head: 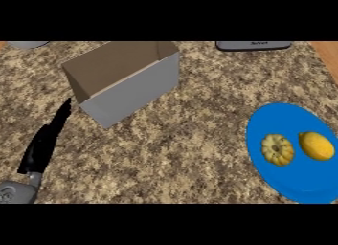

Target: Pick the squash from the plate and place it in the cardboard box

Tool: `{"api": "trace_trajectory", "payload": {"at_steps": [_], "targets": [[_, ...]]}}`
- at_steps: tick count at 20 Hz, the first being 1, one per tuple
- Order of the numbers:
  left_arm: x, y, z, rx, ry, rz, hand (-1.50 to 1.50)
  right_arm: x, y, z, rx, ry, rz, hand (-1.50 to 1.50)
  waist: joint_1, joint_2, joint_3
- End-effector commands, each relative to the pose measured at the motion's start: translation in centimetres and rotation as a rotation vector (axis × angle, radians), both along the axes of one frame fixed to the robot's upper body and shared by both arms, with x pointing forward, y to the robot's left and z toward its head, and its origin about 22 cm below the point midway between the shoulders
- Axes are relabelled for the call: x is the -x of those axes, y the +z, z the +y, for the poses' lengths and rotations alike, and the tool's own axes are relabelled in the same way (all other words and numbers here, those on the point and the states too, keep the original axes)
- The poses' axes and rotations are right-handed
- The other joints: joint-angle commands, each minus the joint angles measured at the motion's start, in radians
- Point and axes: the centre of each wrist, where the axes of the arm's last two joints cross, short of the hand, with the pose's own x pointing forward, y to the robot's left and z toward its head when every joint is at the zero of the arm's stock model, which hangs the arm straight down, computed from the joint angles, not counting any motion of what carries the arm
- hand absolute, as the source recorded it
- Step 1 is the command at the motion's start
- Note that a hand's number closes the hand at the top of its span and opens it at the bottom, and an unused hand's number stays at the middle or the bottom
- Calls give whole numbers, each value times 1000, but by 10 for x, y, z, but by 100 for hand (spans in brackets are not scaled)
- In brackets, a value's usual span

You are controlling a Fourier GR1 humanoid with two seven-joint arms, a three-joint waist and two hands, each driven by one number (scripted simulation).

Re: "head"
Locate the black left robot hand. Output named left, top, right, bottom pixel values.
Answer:
left=16, top=97, right=74, bottom=176

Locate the cardboard box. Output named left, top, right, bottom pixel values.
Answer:
left=60, top=41, right=183, bottom=130

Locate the yellow ribbed squash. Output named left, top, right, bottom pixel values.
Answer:
left=259, top=133, right=295, bottom=167

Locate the blue plate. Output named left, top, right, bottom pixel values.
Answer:
left=245, top=101, right=338, bottom=205

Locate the pale grey round object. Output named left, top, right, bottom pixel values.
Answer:
left=6, top=41, right=50, bottom=50

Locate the dark grey flat appliance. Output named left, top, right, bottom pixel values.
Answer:
left=215, top=41, right=292, bottom=53

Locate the yellow lemon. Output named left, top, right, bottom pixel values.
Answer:
left=296, top=131, right=336, bottom=162

